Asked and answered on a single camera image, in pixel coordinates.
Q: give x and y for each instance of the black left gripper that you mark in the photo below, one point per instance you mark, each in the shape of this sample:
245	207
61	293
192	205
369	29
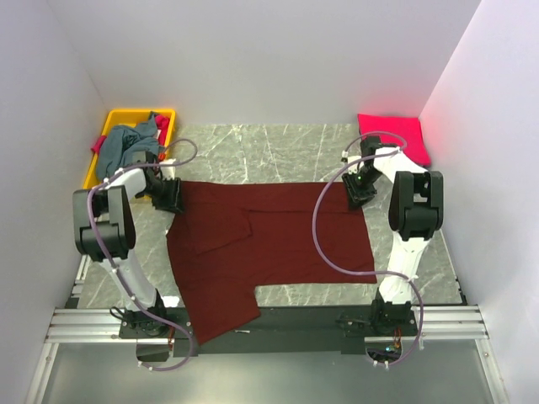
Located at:
173	202

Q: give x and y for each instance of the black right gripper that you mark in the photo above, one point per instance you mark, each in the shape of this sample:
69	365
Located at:
356	197

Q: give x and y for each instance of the dark red t-shirt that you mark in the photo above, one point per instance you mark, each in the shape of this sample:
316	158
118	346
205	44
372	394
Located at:
233	238

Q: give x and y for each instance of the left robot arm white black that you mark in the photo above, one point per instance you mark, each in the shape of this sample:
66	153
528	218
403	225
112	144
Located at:
104	230

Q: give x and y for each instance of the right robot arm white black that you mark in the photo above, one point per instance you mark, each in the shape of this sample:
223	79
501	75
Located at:
415	214

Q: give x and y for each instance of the grey-blue crumpled t-shirt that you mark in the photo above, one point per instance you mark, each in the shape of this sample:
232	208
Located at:
122	142

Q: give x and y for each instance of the folded pink t-shirt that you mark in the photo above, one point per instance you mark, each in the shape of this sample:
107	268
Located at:
391	129

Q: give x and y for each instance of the pink cloth in bin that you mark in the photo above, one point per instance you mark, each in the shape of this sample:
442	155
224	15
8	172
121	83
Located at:
163	123

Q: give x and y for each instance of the yellow plastic bin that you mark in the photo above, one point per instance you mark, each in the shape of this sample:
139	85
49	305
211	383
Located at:
91	178

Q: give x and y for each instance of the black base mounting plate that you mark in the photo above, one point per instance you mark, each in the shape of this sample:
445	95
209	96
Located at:
292	329

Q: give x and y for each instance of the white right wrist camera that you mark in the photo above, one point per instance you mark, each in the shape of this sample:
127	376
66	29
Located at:
352	160

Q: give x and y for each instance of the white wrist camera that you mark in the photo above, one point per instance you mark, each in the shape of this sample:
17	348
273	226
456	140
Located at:
352	160
167	169

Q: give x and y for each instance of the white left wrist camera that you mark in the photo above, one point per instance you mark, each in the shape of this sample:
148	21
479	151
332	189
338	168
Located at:
167	169

